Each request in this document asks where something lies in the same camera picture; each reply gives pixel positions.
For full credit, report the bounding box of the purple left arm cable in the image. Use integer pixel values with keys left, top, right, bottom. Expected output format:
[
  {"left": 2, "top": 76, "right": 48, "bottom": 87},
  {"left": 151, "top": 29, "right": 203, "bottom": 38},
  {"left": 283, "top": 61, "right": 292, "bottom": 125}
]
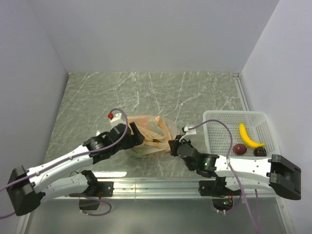
[{"left": 0, "top": 108, "right": 129, "bottom": 219}]

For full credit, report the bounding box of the dark red plum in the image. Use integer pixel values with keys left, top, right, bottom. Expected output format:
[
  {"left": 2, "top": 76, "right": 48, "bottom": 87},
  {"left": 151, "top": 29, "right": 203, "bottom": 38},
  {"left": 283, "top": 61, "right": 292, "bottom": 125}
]
[{"left": 233, "top": 144, "right": 247, "bottom": 156}]

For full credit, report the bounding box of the dark brown round fruit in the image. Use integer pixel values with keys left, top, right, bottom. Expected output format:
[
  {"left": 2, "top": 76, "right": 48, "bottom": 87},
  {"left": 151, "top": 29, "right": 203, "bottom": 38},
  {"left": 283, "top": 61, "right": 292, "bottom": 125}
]
[{"left": 253, "top": 147, "right": 267, "bottom": 157}]

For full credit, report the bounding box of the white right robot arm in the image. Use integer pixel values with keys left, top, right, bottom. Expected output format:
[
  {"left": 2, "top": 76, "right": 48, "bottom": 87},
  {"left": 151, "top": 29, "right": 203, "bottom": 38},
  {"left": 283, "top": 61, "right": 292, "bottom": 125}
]
[{"left": 169, "top": 135, "right": 301, "bottom": 200}]

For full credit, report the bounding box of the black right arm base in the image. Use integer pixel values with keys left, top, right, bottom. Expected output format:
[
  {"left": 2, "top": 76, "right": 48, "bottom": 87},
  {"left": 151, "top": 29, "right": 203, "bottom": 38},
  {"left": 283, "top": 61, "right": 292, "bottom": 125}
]
[{"left": 198, "top": 177, "right": 242, "bottom": 215}]

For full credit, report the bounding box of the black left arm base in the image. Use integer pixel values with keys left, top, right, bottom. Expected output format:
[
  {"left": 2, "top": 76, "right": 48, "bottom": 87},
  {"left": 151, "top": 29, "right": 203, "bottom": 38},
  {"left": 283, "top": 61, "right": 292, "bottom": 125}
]
[{"left": 69, "top": 181, "right": 114, "bottom": 217}]

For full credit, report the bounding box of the white perforated plastic basket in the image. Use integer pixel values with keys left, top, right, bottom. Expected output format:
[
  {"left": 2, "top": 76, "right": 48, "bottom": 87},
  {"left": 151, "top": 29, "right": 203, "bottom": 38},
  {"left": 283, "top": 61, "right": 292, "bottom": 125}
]
[{"left": 202, "top": 110, "right": 281, "bottom": 160}]

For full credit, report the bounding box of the orange translucent plastic bag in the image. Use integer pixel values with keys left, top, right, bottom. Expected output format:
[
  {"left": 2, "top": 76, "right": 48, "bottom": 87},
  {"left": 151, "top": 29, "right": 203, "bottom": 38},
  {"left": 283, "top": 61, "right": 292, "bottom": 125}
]
[{"left": 125, "top": 115, "right": 180, "bottom": 158}]

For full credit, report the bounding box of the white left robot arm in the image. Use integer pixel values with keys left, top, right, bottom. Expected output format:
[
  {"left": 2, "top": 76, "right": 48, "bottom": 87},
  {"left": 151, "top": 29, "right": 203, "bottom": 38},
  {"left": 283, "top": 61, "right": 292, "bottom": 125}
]
[{"left": 5, "top": 122, "right": 144, "bottom": 216}]

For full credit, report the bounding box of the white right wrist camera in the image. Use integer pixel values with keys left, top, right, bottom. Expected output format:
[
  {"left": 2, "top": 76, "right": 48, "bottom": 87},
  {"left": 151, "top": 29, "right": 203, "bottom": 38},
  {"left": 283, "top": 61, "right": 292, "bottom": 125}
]
[{"left": 182, "top": 125, "right": 197, "bottom": 136}]

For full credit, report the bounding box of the yellow banana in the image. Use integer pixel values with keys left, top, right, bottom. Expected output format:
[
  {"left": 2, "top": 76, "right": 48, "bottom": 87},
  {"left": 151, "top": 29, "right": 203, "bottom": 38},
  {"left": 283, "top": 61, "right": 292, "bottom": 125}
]
[{"left": 239, "top": 122, "right": 265, "bottom": 149}]

